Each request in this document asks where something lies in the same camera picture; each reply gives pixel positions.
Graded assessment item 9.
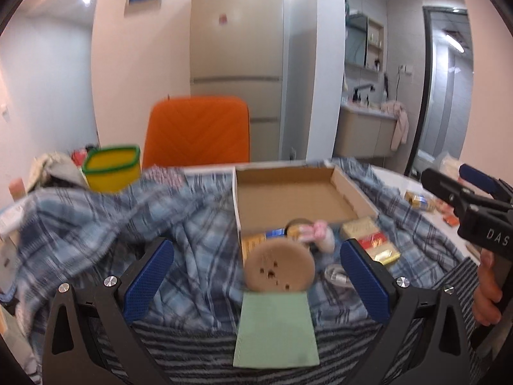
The red gold cigarette pack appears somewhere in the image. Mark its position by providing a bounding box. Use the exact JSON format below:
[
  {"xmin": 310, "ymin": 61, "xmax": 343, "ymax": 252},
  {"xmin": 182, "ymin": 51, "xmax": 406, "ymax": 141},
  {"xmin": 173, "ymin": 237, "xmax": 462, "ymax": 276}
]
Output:
[{"xmin": 341, "ymin": 217, "xmax": 400, "ymax": 265}]

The green leather card pouch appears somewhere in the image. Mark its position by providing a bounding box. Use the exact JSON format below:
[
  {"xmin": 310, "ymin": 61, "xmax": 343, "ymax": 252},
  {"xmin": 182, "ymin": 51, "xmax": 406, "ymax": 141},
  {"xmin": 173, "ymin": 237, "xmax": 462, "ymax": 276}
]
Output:
[{"xmin": 233, "ymin": 292, "xmax": 320, "ymax": 369}]

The round beige powder puff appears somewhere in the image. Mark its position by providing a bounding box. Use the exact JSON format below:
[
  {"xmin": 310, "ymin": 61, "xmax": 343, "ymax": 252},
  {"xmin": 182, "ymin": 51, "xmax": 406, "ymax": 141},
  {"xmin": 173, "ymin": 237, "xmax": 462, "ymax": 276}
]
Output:
[{"xmin": 243, "ymin": 237, "xmax": 315, "ymax": 293}]

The blue gold cigarette pack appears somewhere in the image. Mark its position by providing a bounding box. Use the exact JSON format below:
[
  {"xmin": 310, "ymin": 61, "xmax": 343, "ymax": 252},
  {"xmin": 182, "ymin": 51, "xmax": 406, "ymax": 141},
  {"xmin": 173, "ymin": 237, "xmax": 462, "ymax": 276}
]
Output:
[{"xmin": 240, "ymin": 228, "xmax": 285, "ymax": 264}]

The person's right hand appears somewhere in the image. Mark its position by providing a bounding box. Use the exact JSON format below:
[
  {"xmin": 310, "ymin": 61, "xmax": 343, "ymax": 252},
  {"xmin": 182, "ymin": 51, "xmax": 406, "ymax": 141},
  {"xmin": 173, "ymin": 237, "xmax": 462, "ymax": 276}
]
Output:
[{"xmin": 472, "ymin": 249, "xmax": 502, "ymax": 326}]

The gold snack packet on table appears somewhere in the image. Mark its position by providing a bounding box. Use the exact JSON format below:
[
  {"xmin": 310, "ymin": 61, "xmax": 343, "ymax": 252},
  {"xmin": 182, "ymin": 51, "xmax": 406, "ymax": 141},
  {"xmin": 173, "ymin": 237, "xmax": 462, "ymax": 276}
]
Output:
[{"xmin": 404, "ymin": 190, "xmax": 435, "ymax": 212}]

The grey striped cloth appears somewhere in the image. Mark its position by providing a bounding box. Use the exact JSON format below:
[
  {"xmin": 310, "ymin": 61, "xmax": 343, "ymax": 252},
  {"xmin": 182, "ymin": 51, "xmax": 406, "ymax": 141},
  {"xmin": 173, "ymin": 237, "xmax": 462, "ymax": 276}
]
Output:
[{"xmin": 85, "ymin": 257, "xmax": 513, "ymax": 385}]

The pink towel on sink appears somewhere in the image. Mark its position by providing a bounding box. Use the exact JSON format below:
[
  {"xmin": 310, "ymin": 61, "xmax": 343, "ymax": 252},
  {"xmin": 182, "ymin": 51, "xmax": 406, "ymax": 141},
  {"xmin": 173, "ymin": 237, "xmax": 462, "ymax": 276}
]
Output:
[{"xmin": 381, "ymin": 101, "xmax": 409, "ymax": 151}]

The blue plaid shirt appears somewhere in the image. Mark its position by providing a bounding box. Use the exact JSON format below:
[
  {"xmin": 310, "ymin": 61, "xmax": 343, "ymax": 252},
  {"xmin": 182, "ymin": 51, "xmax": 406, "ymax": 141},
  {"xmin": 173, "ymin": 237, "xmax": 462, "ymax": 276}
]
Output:
[{"xmin": 0, "ymin": 156, "xmax": 480, "ymax": 385}]

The bathroom vanity cabinet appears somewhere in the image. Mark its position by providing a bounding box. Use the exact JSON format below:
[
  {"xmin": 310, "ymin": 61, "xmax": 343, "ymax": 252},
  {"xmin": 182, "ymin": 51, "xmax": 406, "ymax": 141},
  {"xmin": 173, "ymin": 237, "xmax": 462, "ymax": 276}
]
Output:
[{"xmin": 333, "ymin": 104, "xmax": 397, "ymax": 159}]

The yellow green bin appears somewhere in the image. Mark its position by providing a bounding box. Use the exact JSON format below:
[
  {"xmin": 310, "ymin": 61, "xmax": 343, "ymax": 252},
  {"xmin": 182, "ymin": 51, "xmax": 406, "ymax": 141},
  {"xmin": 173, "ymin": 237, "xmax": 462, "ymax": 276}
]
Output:
[{"xmin": 82, "ymin": 145, "xmax": 141, "ymax": 193}]

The black faucet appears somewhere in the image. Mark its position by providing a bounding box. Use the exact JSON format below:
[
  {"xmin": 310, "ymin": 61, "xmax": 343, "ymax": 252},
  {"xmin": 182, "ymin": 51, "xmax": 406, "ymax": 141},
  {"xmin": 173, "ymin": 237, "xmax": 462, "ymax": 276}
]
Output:
[{"xmin": 352, "ymin": 83, "xmax": 375, "ymax": 103}]

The open cardboard box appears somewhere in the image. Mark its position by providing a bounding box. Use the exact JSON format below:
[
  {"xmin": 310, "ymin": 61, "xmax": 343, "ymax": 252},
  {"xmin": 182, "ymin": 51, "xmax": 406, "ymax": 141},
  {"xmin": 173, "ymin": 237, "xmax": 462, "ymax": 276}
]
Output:
[{"xmin": 232, "ymin": 166, "xmax": 378, "ymax": 260}]

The beige clothes pile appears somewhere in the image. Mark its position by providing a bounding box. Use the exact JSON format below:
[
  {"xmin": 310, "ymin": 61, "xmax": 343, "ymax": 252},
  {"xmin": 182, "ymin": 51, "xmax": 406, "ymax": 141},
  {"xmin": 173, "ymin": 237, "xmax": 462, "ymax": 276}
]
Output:
[{"xmin": 26, "ymin": 152, "xmax": 89, "ymax": 192}]

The red bag on floor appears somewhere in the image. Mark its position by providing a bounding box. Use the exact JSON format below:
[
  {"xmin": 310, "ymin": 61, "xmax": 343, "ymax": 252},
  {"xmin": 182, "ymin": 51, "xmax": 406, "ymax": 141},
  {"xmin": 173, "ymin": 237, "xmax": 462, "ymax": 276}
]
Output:
[{"xmin": 71, "ymin": 148, "xmax": 89, "ymax": 167}]

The orange chair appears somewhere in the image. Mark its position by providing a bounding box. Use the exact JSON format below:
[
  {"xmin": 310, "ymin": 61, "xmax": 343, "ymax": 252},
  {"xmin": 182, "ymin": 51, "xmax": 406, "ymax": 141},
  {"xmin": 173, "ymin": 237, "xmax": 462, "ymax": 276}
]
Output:
[{"xmin": 142, "ymin": 96, "xmax": 250, "ymax": 169}]

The mirror cabinet with shelves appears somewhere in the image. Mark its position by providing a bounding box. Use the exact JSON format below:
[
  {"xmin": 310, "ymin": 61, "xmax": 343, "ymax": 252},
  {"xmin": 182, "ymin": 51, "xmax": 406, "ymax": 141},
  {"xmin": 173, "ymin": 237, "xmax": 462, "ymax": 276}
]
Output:
[{"xmin": 345, "ymin": 13, "xmax": 385, "ymax": 72}]

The beige refrigerator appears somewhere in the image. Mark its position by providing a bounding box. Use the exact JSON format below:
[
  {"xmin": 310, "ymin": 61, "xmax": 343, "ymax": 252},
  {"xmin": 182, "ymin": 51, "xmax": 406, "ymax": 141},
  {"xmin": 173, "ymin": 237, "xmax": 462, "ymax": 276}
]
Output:
[{"xmin": 189, "ymin": 0, "xmax": 283, "ymax": 162}]

